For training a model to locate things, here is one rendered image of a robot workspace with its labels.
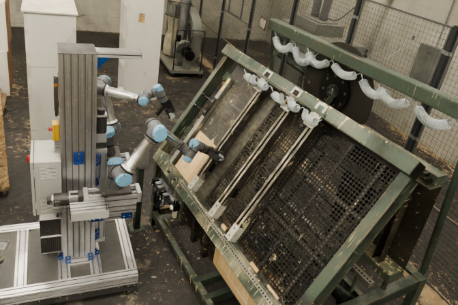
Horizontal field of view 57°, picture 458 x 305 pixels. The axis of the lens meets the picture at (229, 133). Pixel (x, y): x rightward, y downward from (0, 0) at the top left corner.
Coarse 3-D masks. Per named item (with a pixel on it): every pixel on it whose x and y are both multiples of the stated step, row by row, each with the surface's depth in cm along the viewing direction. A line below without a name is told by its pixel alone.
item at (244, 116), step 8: (264, 72) 342; (272, 72) 336; (264, 80) 338; (256, 88) 341; (256, 96) 343; (264, 96) 345; (248, 104) 346; (256, 104) 345; (248, 112) 344; (240, 120) 345; (248, 120) 348; (232, 128) 349; (240, 128) 348; (224, 136) 350; (232, 136) 348; (224, 144) 348; (224, 152) 352; (208, 160) 352; (200, 168) 354; (208, 168) 351; (200, 176) 351; (192, 184) 353; (200, 184) 355
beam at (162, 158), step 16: (160, 160) 401; (176, 176) 375; (192, 192) 353; (192, 208) 345; (208, 208) 339; (208, 224) 326; (224, 256) 303; (240, 256) 293; (240, 272) 288; (256, 288) 274; (256, 304) 270
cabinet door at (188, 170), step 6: (198, 138) 380; (204, 138) 375; (210, 144) 366; (198, 156) 371; (204, 156) 365; (180, 162) 385; (186, 162) 379; (192, 162) 373; (198, 162) 368; (180, 168) 381; (186, 168) 376; (192, 168) 370; (198, 168) 364; (186, 174) 372; (192, 174) 366; (186, 180) 369
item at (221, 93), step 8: (232, 80) 381; (224, 88) 380; (216, 96) 384; (216, 104) 384; (208, 112) 384; (200, 120) 385; (192, 128) 389; (192, 136) 387; (176, 152) 391; (176, 160) 391
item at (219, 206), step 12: (288, 96) 313; (288, 108) 308; (288, 120) 316; (276, 132) 315; (264, 144) 316; (252, 156) 320; (252, 168) 321; (240, 180) 320; (228, 192) 322; (216, 204) 325; (216, 216) 326
